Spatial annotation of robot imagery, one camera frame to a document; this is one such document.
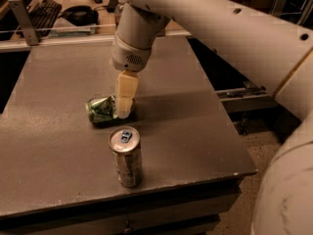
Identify metal shelf with tools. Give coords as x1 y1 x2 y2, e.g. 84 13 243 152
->
216 81 278 113

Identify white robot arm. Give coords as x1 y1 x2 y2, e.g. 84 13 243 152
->
112 0 313 235

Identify black keyboard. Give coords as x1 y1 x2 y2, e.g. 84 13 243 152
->
28 0 62 37

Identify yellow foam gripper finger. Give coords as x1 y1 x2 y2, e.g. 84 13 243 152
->
115 70 139 118

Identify black headphones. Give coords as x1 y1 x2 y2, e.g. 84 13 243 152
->
61 5 99 26

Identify green soda can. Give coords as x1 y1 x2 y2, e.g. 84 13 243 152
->
85 95 117 124

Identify left metal bracket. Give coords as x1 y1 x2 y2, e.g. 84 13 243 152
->
9 0 39 46

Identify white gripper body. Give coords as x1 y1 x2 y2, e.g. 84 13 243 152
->
111 35 152 72

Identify silver energy drink can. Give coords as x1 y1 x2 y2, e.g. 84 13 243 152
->
109 126 143 188

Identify clear plastic water bottle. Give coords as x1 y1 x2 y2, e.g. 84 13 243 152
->
114 0 126 26

